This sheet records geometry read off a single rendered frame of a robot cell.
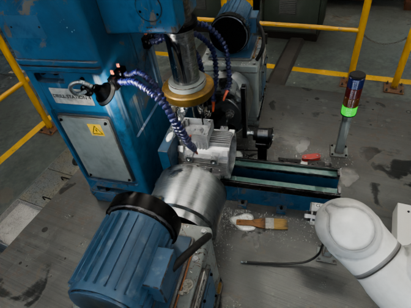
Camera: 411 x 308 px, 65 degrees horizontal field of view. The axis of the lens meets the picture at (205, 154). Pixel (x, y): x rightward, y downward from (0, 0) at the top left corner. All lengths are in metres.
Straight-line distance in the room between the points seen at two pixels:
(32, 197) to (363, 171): 1.92
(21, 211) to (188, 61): 1.64
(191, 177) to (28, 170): 2.39
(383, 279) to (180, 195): 0.59
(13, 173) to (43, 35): 2.38
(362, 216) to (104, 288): 0.48
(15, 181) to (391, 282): 2.97
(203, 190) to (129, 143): 0.32
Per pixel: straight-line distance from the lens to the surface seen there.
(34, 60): 1.13
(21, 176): 3.26
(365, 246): 0.59
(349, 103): 1.45
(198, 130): 1.25
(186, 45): 1.03
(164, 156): 1.19
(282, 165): 1.40
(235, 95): 1.40
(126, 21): 0.99
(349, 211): 0.59
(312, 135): 1.72
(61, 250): 1.49
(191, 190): 1.01
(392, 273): 0.65
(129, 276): 0.70
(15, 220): 2.34
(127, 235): 0.71
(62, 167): 2.43
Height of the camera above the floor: 1.93
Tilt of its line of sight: 44 degrees down
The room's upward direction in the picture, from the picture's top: 9 degrees counter-clockwise
